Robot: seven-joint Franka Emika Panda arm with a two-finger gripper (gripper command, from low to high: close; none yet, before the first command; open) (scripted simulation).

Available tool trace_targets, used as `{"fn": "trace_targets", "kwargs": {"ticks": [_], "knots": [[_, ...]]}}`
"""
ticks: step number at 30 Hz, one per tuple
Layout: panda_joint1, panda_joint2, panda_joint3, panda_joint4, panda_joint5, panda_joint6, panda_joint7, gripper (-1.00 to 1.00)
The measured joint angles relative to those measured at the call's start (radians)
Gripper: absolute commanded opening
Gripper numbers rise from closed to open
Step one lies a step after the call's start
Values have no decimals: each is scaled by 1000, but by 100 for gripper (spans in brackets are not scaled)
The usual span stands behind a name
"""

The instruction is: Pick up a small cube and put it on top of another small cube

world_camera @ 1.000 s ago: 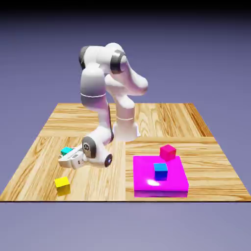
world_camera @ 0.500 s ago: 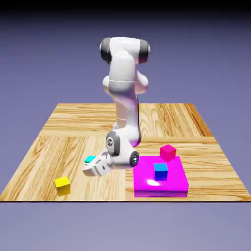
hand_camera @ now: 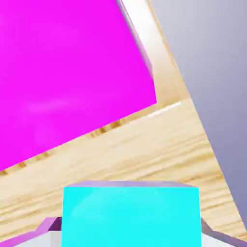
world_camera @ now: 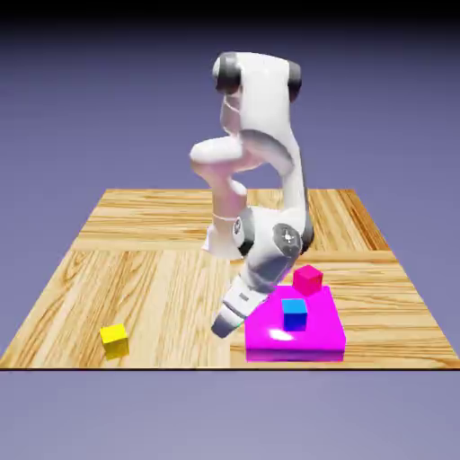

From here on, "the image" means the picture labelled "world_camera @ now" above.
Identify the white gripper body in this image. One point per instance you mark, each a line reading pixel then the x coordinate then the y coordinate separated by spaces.
pixel 228 320

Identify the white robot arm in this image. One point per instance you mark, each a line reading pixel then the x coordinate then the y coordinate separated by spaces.
pixel 266 107

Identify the small blue cube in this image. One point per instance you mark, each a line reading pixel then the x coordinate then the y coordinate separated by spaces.
pixel 294 316

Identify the small red cube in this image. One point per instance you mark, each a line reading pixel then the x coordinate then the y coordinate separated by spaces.
pixel 307 280

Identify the small yellow cube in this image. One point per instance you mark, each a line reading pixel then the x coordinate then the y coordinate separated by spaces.
pixel 115 341

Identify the large magenta box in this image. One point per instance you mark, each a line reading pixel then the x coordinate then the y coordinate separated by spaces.
pixel 316 334

